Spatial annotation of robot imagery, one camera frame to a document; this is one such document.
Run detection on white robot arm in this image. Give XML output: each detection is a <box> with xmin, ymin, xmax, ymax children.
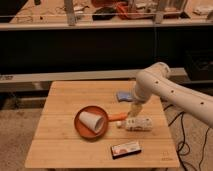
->
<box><xmin>132</xmin><ymin>62</ymin><xmax>213</xmax><ymax>129</ymax></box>

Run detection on orange carrot toy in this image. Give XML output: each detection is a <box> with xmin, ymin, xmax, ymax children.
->
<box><xmin>108</xmin><ymin>113</ymin><xmax>128</xmax><ymax>122</ymax></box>

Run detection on blue sponge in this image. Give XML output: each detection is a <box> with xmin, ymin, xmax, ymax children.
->
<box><xmin>116</xmin><ymin>91</ymin><xmax>133</xmax><ymax>102</ymax></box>

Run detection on clear plastic bottle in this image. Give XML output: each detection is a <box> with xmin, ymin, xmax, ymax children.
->
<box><xmin>116</xmin><ymin>116</ymin><xmax>153</xmax><ymax>131</ymax></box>

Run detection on small printed box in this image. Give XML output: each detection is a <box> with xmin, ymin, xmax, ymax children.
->
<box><xmin>111</xmin><ymin>141</ymin><xmax>142</xmax><ymax>159</ymax></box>

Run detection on white paper cup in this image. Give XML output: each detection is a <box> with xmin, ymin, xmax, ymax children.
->
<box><xmin>79</xmin><ymin>112</ymin><xmax>104</xmax><ymax>133</ymax></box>

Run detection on orange plate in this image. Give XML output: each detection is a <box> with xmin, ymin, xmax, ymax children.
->
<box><xmin>74</xmin><ymin>106</ymin><xmax>109</xmax><ymax>140</ymax></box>

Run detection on wooden table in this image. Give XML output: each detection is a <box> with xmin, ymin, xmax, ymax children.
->
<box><xmin>25</xmin><ymin>81</ymin><xmax>179</xmax><ymax>169</ymax></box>

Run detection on black object on bench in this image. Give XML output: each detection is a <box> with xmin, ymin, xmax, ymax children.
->
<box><xmin>92</xmin><ymin>7</ymin><xmax>116</xmax><ymax>21</ymax></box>

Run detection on orange object on bench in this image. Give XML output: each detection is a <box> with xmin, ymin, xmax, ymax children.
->
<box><xmin>116</xmin><ymin>2</ymin><xmax>135</xmax><ymax>20</ymax></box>

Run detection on black cable on floor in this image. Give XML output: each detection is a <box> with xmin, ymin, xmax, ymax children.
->
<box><xmin>163</xmin><ymin>104</ymin><xmax>213</xmax><ymax>171</ymax></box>

